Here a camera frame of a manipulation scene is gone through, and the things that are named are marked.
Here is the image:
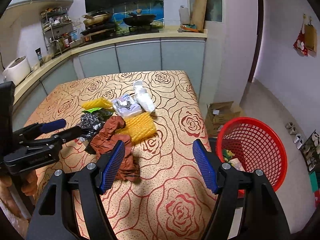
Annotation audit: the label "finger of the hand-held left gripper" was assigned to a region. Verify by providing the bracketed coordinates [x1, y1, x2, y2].
[50, 126, 83, 145]
[37, 119, 67, 133]

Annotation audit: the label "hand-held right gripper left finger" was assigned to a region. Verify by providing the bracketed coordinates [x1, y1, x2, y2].
[26, 140, 127, 240]

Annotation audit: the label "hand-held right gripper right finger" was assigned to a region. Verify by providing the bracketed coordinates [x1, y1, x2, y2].
[192, 139, 292, 240]

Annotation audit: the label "black silver bag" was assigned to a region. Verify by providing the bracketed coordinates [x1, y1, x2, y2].
[75, 112, 113, 154]

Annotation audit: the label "brown plastic bag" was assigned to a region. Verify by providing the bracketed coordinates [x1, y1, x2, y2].
[89, 116, 140, 182]

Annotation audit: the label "green yellow snack packet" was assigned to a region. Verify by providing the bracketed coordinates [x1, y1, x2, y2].
[222, 149, 234, 162]

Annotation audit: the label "green black small packet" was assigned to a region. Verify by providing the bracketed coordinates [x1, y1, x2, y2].
[82, 107, 113, 117]

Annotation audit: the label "yellow foam net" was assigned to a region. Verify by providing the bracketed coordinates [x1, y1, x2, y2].
[124, 112, 157, 144]
[82, 97, 113, 110]

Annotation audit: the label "red plastic mesh basket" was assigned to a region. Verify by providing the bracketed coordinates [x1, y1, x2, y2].
[215, 116, 288, 198]

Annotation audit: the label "white plastic bag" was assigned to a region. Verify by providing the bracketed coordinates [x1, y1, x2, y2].
[133, 80, 156, 112]

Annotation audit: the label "person's left hand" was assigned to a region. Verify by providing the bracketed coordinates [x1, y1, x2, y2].
[20, 171, 39, 197]

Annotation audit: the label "rose-print tablecloth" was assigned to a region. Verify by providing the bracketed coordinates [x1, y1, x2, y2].
[24, 70, 218, 240]

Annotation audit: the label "cardboard box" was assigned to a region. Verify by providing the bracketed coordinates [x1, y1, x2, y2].
[205, 101, 242, 137]

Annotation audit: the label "white tissue packet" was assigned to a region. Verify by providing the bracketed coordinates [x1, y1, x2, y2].
[112, 94, 142, 117]

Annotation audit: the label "white rice cooker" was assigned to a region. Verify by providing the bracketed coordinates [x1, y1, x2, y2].
[2, 56, 31, 85]

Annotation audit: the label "dark standing packet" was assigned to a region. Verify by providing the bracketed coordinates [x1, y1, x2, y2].
[35, 47, 45, 67]

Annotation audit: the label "metal kitchen rack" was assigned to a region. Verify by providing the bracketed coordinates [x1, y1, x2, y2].
[40, 7, 75, 55]

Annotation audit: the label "grey kitchen counter cabinet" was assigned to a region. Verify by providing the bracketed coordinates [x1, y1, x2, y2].
[0, 29, 208, 123]

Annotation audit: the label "black shoe rack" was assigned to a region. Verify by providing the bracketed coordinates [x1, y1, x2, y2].
[300, 130, 320, 173]

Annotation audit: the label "stack of shoe boxes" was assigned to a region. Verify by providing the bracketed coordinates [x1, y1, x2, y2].
[309, 172, 320, 200]

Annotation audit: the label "black gas stove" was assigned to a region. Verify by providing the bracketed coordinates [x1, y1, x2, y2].
[80, 24, 160, 42]

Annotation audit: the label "golden frying pan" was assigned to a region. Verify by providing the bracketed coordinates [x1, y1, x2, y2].
[82, 11, 113, 27]

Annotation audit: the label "blue scenic backsplash tiles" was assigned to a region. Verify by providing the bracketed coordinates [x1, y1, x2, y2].
[110, 0, 164, 29]

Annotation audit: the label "black wok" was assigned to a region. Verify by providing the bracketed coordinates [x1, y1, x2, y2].
[122, 14, 157, 28]

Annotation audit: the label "orange tray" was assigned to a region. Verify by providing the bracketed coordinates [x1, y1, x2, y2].
[178, 24, 202, 33]

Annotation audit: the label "dark wooden door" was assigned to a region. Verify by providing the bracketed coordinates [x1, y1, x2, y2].
[247, 0, 265, 83]

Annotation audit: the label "white plastic bottle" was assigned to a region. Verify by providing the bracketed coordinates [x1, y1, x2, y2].
[179, 5, 190, 25]

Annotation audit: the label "red hanging bag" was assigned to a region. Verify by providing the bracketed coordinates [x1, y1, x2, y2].
[293, 29, 309, 57]

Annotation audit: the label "wooden cutting board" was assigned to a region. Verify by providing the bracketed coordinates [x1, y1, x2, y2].
[190, 0, 208, 32]

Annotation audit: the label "brown hanging paper bag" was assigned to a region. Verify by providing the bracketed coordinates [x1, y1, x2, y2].
[304, 21, 317, 53]

